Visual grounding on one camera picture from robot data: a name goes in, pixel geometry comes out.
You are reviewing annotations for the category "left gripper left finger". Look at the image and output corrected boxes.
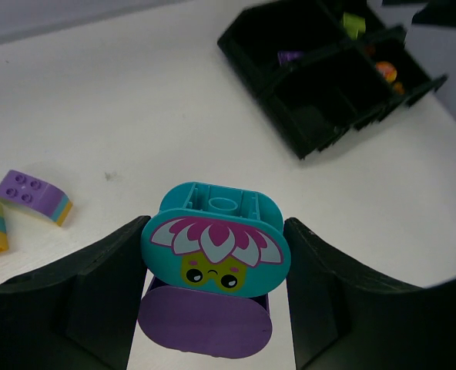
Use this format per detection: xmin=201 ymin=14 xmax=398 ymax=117
xmin=0 ymin=216 xmax=150 ymax=369

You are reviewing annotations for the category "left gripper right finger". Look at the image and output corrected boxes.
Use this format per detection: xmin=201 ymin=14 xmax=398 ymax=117
xmin=283 ymin=217 xmax=456 ymax=369

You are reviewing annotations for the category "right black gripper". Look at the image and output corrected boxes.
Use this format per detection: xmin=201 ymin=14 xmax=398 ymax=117
xmin=382 ymin=0 xmax=456 ymax=29

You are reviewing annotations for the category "orange lego brick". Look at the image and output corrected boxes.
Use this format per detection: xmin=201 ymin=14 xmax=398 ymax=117
xmin=375 ymin=61 xmax=397 ymax=83

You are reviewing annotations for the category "lime green lego brick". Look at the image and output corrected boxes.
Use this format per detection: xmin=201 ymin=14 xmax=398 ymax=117
xmin=341 ymin=12 xmax=367 ymax=39

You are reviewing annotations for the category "purple oval lego block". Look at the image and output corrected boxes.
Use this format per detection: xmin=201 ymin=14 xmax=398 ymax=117
xmin=137 ymin=277 xmax=273 ymax=359

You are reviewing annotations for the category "teal oval face lego block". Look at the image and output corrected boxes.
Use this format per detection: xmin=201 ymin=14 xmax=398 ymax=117
xmin=140 ymin=182 xmax=291 ymax=298

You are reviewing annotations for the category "purple lego brick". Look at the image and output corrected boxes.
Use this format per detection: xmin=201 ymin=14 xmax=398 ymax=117
xmin=277 ymin=51 xmax=304 ymax=66

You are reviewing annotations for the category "purple blue orange lego stack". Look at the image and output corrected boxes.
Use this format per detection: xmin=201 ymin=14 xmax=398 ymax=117
xmin=0 ymin=170 xmax=73 ymax=227

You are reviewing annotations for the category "black compartment sorting tray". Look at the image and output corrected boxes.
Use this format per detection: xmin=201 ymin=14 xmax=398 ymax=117
xmin=217 ymin=1 xmax=446 ymax=158

